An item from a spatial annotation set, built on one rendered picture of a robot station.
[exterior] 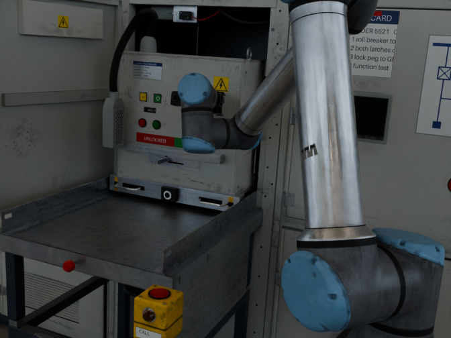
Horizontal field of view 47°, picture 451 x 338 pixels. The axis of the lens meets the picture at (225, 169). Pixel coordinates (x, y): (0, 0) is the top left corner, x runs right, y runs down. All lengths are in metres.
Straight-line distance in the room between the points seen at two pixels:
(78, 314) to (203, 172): 1.04
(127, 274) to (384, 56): 1.03
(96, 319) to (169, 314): 1.40
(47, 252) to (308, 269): 0.87
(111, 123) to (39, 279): 1.04
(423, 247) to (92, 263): 0.87
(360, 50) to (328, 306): 1.03
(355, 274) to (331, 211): 0.12
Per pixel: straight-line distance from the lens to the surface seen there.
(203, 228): 1.56
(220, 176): 1.84
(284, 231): 1.94
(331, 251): 0.96
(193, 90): 1.44
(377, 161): 1.80
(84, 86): 2.07
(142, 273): 1.42
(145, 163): 1.97
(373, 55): 1.77
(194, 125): 1.43
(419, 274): 1.09
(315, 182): 0.98
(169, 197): 1.90
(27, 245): 1.65
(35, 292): 2.72
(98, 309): 2.49
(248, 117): 1.44
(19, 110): 1.90
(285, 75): 1.32
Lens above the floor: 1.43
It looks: 13 degrees down
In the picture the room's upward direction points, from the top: 3 degrees clockwise
